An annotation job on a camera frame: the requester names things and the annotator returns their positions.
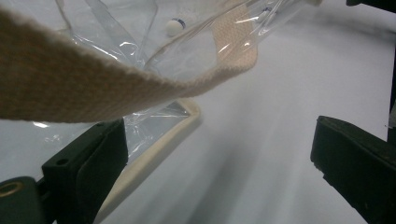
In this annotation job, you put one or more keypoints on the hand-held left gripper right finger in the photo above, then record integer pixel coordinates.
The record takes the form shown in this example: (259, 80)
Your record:
(355, 165)

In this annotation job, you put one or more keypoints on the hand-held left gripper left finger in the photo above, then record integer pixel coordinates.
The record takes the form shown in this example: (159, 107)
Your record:
(84, 168)

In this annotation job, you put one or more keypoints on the clear plastic bag beige trim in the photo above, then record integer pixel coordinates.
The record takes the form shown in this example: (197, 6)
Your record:
(62, 87)

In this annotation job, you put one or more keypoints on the white shuttlecock blue band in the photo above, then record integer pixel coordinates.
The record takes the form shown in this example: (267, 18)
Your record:
(173, 27)

